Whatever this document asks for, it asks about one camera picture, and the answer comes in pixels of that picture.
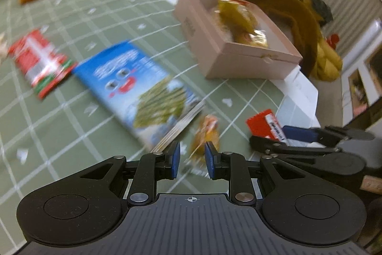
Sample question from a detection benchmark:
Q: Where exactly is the brown fuzzy coat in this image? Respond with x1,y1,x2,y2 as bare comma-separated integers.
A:
244,0,318,77

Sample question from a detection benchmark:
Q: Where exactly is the blue seaweed snack bag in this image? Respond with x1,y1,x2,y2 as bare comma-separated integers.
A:
73,41,204,154

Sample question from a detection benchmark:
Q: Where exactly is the green checkered tablecloth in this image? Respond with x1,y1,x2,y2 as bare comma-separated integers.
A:
1,0,286,254

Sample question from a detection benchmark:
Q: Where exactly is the small orange snack packet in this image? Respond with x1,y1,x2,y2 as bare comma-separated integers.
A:
189,114,219,161

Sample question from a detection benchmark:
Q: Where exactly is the yellow snack packet in box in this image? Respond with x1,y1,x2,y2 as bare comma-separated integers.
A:
213,0,268,49

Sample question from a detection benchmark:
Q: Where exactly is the long red snack packet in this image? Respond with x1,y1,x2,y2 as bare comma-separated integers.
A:
8,30,76,100

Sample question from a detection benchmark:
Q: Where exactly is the white paper sheet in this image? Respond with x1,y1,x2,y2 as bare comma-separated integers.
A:
271,66,320,128

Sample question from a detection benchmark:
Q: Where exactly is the small red snack packet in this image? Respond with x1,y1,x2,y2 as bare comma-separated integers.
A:
246,109,289,145

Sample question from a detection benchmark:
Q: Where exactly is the pink cardboard box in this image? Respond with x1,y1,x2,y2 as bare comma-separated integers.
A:
174,0,302,80

